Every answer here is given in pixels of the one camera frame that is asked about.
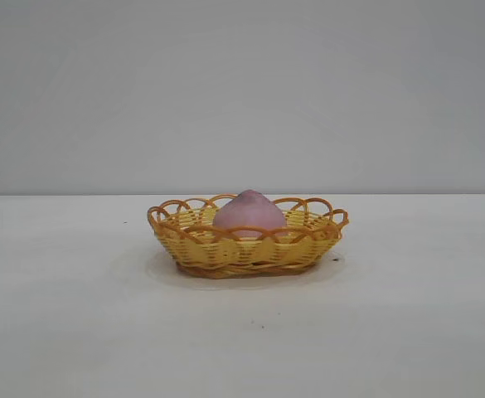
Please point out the pink peach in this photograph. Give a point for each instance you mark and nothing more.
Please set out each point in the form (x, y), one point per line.
(248, 213)

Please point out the yellow woven wicker basket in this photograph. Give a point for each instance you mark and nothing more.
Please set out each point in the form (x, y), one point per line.
(225, 253)

